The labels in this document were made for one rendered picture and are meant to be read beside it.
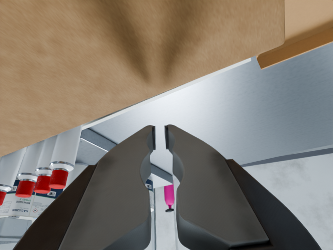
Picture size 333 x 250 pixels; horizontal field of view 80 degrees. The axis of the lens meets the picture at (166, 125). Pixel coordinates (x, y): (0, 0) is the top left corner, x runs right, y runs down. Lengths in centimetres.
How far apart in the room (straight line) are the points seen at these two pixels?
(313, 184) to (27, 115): 364
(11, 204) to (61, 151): 57
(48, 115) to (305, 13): 48
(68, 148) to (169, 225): 306
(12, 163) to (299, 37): 81
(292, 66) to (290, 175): 311
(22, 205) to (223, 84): 89
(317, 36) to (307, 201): 317
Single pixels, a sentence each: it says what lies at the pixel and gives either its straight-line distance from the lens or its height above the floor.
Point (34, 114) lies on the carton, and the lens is 19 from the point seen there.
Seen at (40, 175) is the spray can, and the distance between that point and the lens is 56.
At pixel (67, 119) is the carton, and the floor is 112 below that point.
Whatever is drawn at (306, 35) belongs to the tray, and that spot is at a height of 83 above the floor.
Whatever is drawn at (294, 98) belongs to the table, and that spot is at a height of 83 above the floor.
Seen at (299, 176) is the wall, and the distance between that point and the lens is 368.
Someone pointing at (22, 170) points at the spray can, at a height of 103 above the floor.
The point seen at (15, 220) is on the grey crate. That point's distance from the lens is 298.
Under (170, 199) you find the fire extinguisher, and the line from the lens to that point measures 326.
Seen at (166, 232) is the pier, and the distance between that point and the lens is 348.
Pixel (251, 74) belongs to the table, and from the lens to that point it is 59.
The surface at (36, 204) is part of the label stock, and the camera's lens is 107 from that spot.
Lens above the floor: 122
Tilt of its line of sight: 33 degrees down
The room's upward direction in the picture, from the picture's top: 176 degrees clockwise
